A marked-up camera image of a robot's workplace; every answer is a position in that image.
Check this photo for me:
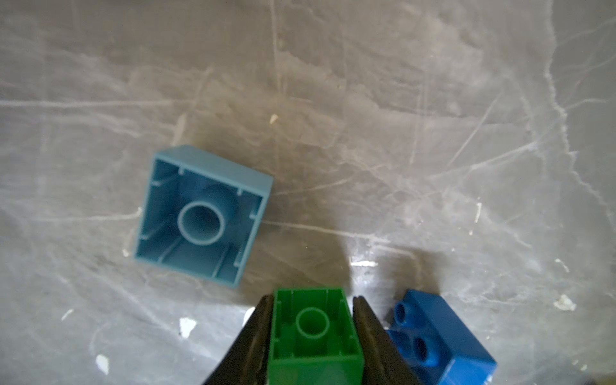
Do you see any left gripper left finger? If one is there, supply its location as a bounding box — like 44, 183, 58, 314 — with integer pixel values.
202, 295, 274, 385

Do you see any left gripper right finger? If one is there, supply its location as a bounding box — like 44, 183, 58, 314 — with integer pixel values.
352, 296, 421, 385

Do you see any green 2x2 brick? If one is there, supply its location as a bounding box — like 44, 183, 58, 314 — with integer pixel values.
267, 288, 364, 384

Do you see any dark blue 2x2 brick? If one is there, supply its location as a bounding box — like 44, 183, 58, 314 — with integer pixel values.
388, 290, 497, 385

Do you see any light blue 2x2 brick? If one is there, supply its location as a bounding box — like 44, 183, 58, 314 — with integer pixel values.
134, 145, 274, 288

